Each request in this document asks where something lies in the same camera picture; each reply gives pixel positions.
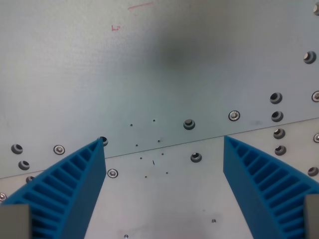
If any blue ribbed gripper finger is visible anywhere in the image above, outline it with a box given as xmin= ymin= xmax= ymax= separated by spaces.
xmin=0 ymin=137 xmax=107 ymax=239
xmin=223 ymin=135 xmax=319 ymax=239

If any grey dowel pin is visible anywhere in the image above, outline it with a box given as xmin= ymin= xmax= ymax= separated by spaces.
xmin=183 ymin=119 xmax=196 ymax=131

